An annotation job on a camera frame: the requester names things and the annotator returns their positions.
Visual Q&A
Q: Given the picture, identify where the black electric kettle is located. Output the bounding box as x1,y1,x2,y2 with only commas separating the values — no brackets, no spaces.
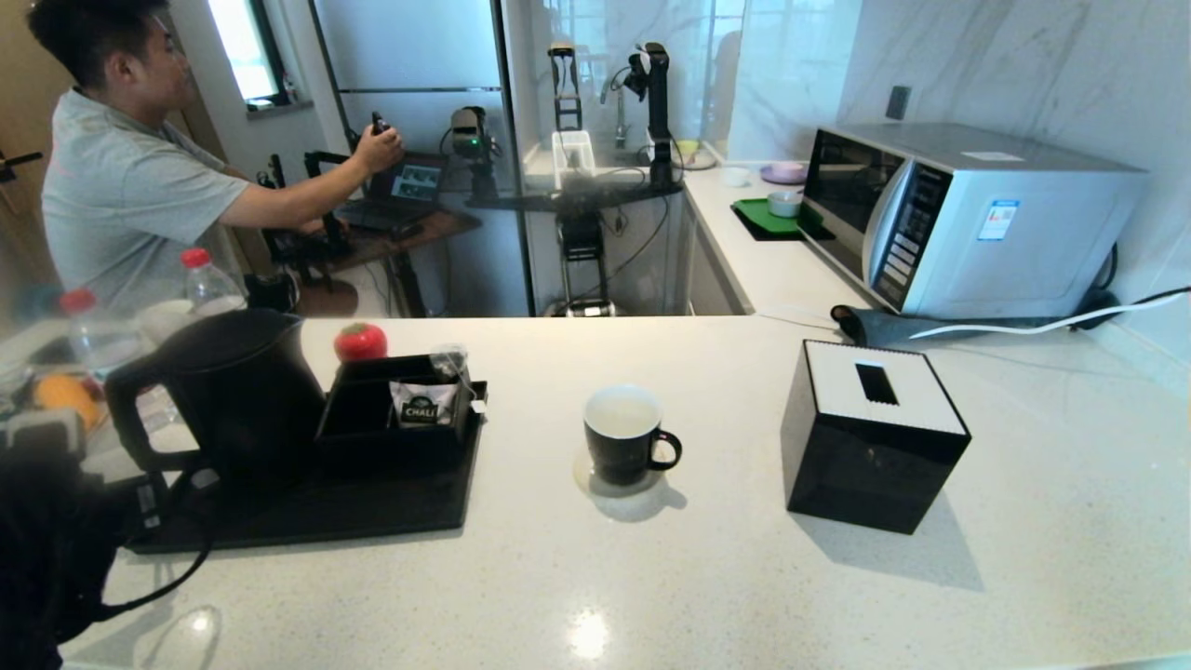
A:
104,309,328,494

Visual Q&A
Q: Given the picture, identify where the black jointed arm behind glass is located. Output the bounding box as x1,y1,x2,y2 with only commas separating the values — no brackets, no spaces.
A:
625,42,673,187

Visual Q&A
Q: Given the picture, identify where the white tea bag sachet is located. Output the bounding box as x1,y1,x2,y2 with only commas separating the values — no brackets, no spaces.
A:
391,380,461,429

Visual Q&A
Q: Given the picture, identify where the orange fruit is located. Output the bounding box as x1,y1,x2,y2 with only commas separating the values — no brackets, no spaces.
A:
33,374,99,431

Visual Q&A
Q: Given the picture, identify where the clear water bottle red cap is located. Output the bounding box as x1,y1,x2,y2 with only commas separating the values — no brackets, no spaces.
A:
181,248,250,317

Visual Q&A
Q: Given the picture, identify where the black rectangular serving tray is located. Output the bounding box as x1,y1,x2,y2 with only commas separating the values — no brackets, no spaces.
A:
127,380,488,555

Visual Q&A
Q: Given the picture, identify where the black compartment organizer box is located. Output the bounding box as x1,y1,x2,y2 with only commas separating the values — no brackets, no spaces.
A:
316,354,477,477

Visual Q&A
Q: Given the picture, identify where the red strawberry toy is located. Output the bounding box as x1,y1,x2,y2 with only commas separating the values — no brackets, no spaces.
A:
335,323,390,364

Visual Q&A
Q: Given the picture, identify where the brown round stool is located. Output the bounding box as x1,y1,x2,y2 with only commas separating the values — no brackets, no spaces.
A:
296,279,359,317

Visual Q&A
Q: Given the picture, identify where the person in grey shirt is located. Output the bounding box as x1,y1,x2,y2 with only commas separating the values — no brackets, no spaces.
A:
26,0,406,313

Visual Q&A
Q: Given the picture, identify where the brown wooden desk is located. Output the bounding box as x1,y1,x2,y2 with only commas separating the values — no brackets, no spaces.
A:
307,209,483,317

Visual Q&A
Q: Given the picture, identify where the black laptop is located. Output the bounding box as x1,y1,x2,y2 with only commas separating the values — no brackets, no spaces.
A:
337,152,449,234

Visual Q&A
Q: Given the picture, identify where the round clear coaster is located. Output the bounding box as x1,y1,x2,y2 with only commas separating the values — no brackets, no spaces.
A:
573,449,667,498

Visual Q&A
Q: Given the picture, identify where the window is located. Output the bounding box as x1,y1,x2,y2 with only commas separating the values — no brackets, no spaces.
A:
207,0,289,111

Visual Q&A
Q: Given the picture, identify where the black mug white inside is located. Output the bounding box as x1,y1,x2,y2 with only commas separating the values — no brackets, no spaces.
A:
583,386,683,487

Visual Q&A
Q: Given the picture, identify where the black stand with crossbar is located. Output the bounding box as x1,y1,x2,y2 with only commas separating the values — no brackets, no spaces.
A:
465,179,688,317

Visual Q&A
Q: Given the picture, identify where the grey refrigerator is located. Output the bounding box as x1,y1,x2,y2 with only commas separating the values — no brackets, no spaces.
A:
312,0,533,317

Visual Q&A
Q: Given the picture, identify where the tall black rack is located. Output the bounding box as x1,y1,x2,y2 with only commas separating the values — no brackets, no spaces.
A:
547,42,585,133

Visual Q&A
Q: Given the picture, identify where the chrome faucet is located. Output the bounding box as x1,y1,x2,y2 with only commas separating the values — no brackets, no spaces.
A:
600,79,629,150

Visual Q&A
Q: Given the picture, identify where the green mat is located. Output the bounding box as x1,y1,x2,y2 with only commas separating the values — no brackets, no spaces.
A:
730,198,836,243

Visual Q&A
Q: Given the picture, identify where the black tissue box white lid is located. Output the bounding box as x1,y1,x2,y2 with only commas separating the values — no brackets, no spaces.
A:
780,340,971,535

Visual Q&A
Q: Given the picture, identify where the silver microwave oven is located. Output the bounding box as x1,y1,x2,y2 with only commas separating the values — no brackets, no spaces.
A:
800,122,1147,321

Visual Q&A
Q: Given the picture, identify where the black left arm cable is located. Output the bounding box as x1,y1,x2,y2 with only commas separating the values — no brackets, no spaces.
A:
98,516,215,620

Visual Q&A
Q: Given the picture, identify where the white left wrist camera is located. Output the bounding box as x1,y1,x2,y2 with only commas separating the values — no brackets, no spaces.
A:
5,409,89,459

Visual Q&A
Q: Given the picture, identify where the black camera unit green light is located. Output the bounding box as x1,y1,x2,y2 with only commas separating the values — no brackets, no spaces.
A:
440,107,503,206

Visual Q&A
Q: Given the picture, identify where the white power cable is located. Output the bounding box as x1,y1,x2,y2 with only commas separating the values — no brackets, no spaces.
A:
907,288,1191,341

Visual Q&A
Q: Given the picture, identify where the black power cable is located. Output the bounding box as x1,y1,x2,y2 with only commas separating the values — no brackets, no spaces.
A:
1070,244,1191,322

